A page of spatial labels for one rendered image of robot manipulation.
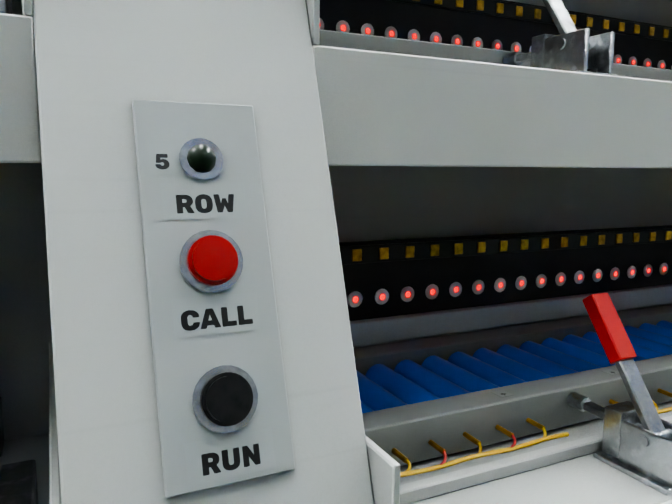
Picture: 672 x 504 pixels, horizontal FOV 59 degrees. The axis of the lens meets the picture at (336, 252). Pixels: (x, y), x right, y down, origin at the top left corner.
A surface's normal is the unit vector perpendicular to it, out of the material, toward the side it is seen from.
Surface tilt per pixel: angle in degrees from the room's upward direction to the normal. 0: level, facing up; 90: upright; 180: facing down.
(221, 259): 90
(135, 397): 90
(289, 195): 90
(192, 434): 90
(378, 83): 109
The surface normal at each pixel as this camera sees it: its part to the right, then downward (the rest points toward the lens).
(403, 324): 0.43, 0.13
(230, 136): 0.41, -0.20
